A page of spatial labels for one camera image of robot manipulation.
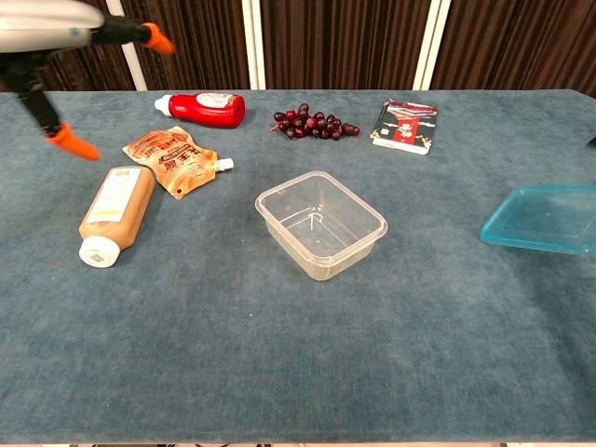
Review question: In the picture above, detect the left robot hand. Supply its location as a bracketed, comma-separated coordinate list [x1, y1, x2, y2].
[0, 0, 177, 162]

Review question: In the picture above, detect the red white snack packet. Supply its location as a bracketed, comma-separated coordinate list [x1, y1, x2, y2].
[370, 98, 440, 156]

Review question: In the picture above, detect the dark red grape bunch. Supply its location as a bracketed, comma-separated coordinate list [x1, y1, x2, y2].
[269, 102, 362, 142]

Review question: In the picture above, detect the white partition frame post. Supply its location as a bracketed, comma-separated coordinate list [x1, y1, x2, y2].
[412, 0, 453, 91]
[240, 0, 267, 90]
[105, 0, 148, 92]

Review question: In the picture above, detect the blue velvet table cloth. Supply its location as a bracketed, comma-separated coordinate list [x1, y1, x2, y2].
[0, 88, 596, 443]

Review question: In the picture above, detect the red ketchup bottle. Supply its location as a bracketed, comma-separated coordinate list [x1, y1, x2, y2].
[154, 92, 247, 128]

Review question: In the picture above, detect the clear blue plastic container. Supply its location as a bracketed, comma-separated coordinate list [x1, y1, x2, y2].
[480, 184, 596, 255]

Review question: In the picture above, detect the orange sauce spout pouch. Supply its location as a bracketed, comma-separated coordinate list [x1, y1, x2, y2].
[121, 125, 235, 200]

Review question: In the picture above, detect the brown sauce bottle white cap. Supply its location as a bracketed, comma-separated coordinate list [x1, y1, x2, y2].
[77, 166, 156, 269]

